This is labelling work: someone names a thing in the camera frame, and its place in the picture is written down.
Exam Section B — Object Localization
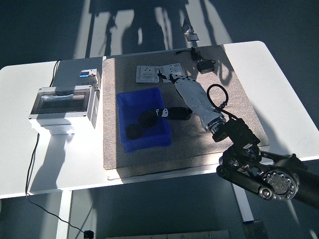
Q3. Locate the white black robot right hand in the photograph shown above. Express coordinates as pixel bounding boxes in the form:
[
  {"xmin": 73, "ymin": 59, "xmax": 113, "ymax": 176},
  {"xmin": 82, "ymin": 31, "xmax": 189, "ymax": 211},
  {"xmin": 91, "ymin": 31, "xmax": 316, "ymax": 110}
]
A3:
[{"xmin": 149, "ymin": 70, "xmax": 224, "ymax": 129}]

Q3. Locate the white socket plate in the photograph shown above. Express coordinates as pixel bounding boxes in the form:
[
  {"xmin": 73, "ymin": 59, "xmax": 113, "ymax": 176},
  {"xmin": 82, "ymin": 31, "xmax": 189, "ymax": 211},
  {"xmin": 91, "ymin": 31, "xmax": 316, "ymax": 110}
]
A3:
[
  {"xmin": 135, "ymin": 65, "xmax": 160, "ymax": 84},
  {"xmin": 159, "ymin": 63, "xmax": 186, "ymax": 83}
]

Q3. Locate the dark table leg foot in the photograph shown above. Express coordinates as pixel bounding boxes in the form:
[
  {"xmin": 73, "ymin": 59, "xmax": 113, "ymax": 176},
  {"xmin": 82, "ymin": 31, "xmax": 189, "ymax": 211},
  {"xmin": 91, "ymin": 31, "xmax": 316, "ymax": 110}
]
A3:
[{"xmin": 241, "ymin": 220, "xmax": 269, "ymax": 239}]

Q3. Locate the black hex nut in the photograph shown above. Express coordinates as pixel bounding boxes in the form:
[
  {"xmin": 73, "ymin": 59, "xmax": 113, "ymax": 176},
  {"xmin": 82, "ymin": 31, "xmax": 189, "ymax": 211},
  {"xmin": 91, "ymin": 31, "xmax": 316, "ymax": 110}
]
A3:
[
  {"xmin": 138, "ymin": 111, "xmax": 158, "ymax": 129},
  {"xmin": 125, "ymin": 123, "xmax": 143, "ymax": 139}
]

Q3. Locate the black power cable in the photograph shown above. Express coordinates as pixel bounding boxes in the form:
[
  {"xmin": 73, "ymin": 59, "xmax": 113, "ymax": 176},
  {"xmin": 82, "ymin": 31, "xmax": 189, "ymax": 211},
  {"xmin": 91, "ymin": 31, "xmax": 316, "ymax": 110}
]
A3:
[{"xmin": 24, "ymin": 59, "xmax": 88, "ymax": 234}]

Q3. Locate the black adapter cord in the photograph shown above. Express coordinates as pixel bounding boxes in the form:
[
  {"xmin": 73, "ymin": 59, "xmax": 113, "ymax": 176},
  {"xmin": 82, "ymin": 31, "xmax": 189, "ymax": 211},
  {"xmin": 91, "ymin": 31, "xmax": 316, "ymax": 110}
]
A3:
[{"xmin": 173, "ymin": 47, "xmax": 216, "ymax": 66}]

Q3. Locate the black power adapter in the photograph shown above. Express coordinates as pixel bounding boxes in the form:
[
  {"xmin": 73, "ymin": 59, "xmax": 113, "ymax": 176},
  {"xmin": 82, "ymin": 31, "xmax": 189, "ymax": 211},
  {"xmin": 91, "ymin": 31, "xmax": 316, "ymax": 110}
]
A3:
[{"xmin": 196, "ymin": 59, "xmax": 216, "ymax": 74}]

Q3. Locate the grey electrical enclosure box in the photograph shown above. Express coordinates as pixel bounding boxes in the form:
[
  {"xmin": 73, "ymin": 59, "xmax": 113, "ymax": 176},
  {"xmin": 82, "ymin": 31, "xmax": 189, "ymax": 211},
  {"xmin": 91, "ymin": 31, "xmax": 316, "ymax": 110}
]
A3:
[{"xmin": 27, "ymin": 84, "xmax": 101, "ymax": 136}]

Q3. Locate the circuit breaker with blue label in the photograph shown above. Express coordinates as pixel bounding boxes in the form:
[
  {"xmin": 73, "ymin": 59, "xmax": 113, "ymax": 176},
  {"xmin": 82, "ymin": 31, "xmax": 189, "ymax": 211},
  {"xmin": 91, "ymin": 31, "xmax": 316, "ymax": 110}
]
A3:
[{"xmin": 78, "ymin": 68, "xmax": 102, "ymax": 90}]

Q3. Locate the white table leg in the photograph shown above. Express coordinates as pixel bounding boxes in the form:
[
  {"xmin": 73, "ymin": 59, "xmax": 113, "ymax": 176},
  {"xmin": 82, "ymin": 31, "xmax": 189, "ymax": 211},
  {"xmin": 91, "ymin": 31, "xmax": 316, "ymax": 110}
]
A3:
[
  {"xmin": 233, "ymin": 185, "xmax": 255, "ymax": 222},
  {"xmin": 56, "ymin": 190, "xmax": 73, "ymax": 239}
]

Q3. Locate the small dark floor device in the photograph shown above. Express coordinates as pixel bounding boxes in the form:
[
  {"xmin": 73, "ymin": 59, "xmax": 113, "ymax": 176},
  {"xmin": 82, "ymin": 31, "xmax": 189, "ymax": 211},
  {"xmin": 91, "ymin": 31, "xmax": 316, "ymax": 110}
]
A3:
[{"xmin": 181, "ymin": 21, "xmax": 195, "ymax": 33}]

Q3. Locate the grey-brown mat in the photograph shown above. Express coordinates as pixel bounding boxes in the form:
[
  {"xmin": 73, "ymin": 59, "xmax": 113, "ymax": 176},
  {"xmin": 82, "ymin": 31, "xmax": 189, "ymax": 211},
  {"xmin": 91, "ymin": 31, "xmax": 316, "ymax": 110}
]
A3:
[{"xmin": 102, "ymin": 44, "xmax": 270, "ymax": 180}]

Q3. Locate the blue plastic box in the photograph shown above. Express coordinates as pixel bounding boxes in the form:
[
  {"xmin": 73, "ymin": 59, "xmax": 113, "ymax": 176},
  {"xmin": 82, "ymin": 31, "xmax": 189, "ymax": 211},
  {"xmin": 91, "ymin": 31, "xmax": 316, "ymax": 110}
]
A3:
[{"xmin": 116, "ymin": 87, "xmax": 172, "ymax": 152}]

